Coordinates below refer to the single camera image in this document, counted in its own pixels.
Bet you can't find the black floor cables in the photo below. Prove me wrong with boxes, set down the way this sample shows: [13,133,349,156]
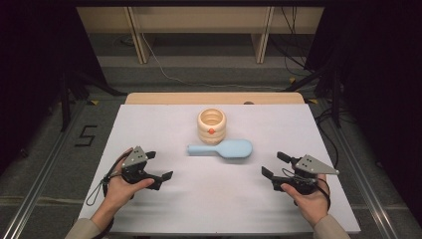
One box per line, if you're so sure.
[268,6,320,78]

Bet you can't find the person's right hand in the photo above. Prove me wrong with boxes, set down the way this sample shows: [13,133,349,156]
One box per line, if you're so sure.
[281,173,331,229]

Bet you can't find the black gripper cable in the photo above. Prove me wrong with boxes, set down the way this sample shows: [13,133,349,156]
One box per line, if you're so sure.
[282,167,332,212]
[85,148,133,239]

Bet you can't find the metal floor rail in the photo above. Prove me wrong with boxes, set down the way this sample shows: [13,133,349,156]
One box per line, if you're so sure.
[0,99,92,239]
[317,99,401,239]

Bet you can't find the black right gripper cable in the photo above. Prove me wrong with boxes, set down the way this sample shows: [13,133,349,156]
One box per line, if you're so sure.
[282,167,332,212]

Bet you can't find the cream ribbed cup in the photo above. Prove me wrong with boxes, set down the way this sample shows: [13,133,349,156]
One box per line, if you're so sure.
[197,108,228,146]

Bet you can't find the black metal stand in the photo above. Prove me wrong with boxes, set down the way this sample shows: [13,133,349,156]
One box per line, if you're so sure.
[282,59,343,129]
[59,70,129,132]

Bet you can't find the wooden shelf unit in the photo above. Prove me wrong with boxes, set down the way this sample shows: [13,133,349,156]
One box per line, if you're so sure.
[76,6,324,65]

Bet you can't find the person's left hand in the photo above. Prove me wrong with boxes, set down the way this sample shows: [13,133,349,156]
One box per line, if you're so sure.
[103,147,155,212]

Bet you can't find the dark curtain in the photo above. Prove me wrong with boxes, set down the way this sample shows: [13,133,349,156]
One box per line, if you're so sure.
[0,0,107,173]
[304,0,422,220]

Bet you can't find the light blue hairbrush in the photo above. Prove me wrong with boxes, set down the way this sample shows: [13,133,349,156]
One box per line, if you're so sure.
[187,138,254,159]

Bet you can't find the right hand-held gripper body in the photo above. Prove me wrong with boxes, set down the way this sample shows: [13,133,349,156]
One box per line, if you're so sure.
[280,154,340,196]

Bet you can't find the wooden table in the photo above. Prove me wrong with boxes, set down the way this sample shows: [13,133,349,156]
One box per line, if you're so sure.
[124,92,306,106]

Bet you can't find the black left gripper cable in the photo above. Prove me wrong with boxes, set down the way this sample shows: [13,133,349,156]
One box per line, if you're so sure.
[85,148,133,239]

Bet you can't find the black cable beside table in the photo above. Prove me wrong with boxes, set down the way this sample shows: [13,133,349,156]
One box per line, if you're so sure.
[315,106,341,169]

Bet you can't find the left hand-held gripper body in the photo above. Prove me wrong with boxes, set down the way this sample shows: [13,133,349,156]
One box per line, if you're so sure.
[120,145,153,185]

